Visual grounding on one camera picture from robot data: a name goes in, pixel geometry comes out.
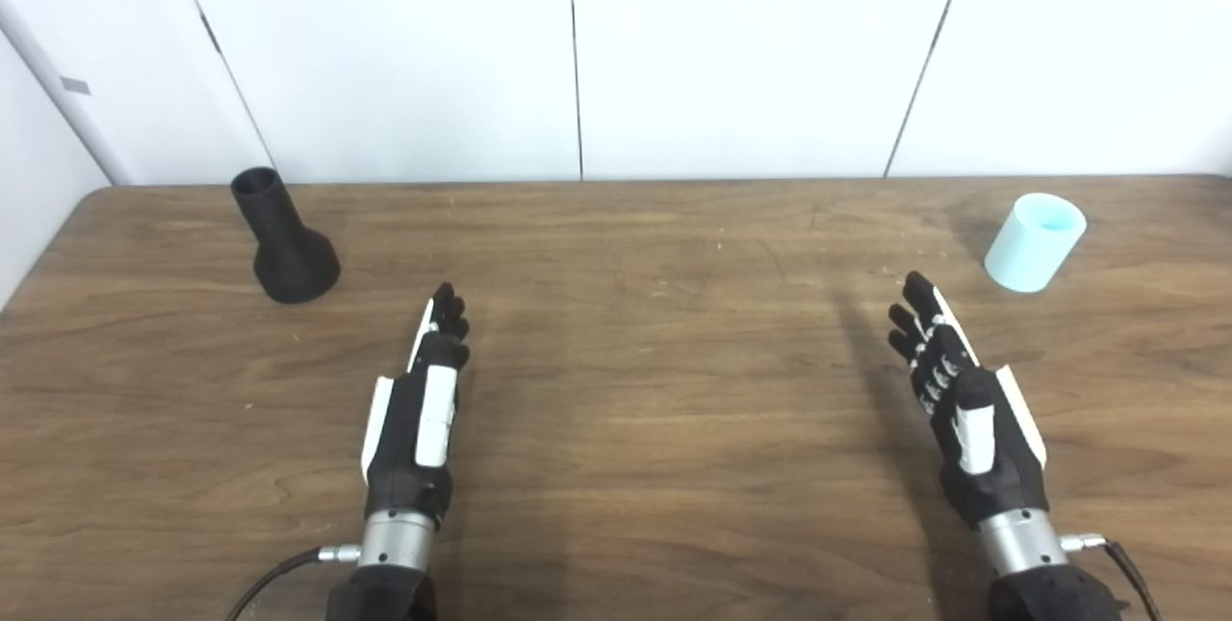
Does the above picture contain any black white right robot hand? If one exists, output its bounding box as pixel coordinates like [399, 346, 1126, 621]
[886, 272, 1050, 530]

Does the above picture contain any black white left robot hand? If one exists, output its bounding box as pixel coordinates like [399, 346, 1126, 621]
[360, 282, 472, 528]

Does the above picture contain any light blue cylinder cup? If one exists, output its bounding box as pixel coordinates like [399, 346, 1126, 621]
[984, 193, 1088, 295]

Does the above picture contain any black funnel-shaped nozzle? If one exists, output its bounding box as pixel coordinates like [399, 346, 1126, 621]
[230, 167, 342, 304]

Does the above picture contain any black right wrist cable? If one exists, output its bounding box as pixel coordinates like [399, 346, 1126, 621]
[1059, 532, 1164, 621]

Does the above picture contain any white corner post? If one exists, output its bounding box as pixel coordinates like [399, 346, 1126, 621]
[0, 0, 132, 187]

